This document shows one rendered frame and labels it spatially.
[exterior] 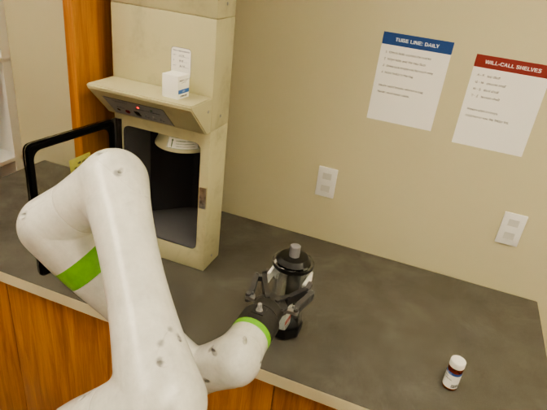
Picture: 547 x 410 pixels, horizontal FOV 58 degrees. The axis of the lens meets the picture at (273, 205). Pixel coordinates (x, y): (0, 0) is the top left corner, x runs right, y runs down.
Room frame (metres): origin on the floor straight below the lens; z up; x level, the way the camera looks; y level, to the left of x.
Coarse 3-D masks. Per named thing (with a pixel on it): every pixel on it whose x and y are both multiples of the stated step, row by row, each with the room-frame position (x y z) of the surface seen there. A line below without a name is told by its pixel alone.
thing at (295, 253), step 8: (288, 248) 1.12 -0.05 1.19; (296, 248) 1.08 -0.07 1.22; (280, 256) 1.08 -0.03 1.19; (288, 256) 1.08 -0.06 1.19; (296, 256) 1.08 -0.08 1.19; (304, 256) 1.09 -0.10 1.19; (280, 264) 1.06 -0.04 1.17; (288, 264) 1.05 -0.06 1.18; (296, 264) 1.05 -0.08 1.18; (304, 264) 1.06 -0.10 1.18
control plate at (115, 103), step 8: (104, 96) 1.31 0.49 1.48; (112, 104) 1.33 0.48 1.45; (120, 104) 1.31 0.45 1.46; (128, 104) 1.30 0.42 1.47; (136, 104) 1.28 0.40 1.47; (120, 112) 1.36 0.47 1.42; (144, 112) 1.30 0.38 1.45; (152, 112) 1.29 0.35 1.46; (160, 112) 1.27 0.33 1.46; (152, 120) 1.33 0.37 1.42; (168, 120) 1.29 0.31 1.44
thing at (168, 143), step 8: (160, 136) 1.40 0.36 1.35; (168, 136) 1.38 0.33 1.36; (160, 144) 1.39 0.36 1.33; (168, 144) 1.37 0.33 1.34; (176, 144) 1.37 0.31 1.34; (184, 144) 1.37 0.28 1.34; (192, 144) 1.38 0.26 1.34; (176, 152) 1.36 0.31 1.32; (184, 152) 1.36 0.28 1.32; (192, 152) 1.37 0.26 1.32
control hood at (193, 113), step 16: (112, 80) 1.36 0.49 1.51; (128, 80) 1.38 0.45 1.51; (96, 96) 1.33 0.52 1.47; (112, 96) 1.29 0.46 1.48; (128, 96) 1.26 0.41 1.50; (144, 96) 1.25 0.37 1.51; (160, 96) 1.26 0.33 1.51; (192, 96) 1.30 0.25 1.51; (176, 112) 1.24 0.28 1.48; (192, 112) 1.21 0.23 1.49; (208, 112) 1.29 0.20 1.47; (192, 128) 1.28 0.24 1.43; (208, 128) 1.30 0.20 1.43
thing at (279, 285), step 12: (276, 264) 1.06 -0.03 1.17; (312, 264) 1.08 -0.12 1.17; (276, 276) 1.06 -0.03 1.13; (288, 276) 1.04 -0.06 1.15; (300, 276) 1.05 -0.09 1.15; (276, 288) 1.06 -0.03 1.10; (288, 288) 1.04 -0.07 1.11; (300, 288) 1.05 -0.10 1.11; (300, 312) 1.06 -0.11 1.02; (288, 324) 1.04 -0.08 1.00
